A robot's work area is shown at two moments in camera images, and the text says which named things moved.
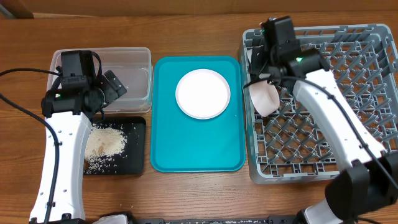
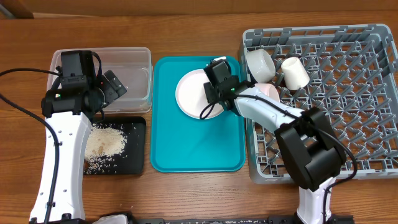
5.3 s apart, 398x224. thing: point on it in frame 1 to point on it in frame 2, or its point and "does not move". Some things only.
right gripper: (260, 65) to (214, 87)
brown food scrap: (86, 164) does not move
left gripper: (111, 93) does not move
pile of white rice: (104, 144) does not move
